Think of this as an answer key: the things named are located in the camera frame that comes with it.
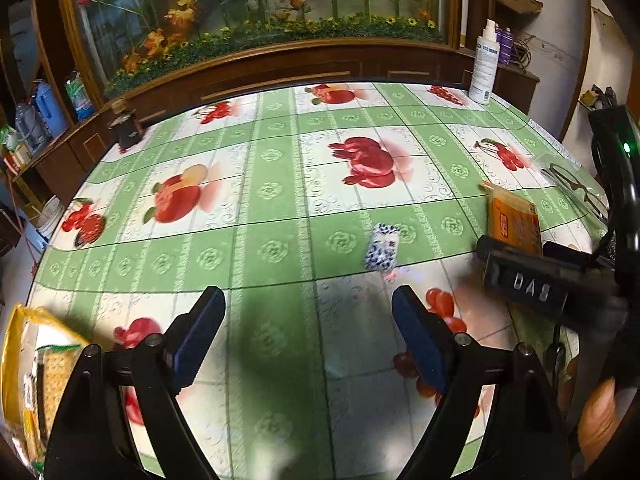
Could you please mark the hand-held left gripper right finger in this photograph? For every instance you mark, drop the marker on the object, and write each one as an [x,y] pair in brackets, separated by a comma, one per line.
[420,342]

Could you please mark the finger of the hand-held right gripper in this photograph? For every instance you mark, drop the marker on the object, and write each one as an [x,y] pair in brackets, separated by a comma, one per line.
[489,260]
[570,256]

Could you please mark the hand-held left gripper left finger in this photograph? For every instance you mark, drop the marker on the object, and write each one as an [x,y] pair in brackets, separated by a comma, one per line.
[197,342]

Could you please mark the orange snack packet red print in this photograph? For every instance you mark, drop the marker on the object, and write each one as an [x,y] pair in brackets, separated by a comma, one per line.
[515,220]

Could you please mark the white blue patterned candy packet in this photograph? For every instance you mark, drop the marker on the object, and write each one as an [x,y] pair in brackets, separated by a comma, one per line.
[381,250]

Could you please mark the person's right hand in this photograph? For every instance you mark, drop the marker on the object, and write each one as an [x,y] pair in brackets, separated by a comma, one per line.
[600,420]

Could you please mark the eyeglasses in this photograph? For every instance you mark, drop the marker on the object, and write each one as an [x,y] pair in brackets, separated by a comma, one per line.
[570,184]

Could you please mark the white spray bottle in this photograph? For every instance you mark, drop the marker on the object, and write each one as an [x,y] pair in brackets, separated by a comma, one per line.
[484,75]

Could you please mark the white plastic bucket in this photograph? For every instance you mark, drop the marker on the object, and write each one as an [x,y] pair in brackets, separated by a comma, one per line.
[50,220]

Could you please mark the purple bottle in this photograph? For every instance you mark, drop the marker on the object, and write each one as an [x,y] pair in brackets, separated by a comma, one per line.
[506,47]

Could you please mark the small black pot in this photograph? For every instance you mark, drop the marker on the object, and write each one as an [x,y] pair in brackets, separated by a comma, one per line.
[125,130]

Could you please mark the cardboard piece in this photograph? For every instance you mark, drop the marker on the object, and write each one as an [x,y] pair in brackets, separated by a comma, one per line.
[517,4]

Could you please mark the green white bag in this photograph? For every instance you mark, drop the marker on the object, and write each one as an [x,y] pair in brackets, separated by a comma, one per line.
[12,147]

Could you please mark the green white bottle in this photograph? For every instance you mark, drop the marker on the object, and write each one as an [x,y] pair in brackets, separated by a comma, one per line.
[80,100]

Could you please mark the grey thermos jug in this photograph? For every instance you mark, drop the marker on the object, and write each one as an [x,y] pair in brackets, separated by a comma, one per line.
[27,127]

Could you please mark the blue thermos jug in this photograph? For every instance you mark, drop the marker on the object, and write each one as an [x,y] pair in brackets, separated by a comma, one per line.
[50,110]

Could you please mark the flower mural glass panel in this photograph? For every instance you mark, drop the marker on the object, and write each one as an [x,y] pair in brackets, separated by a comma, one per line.
[250,0]

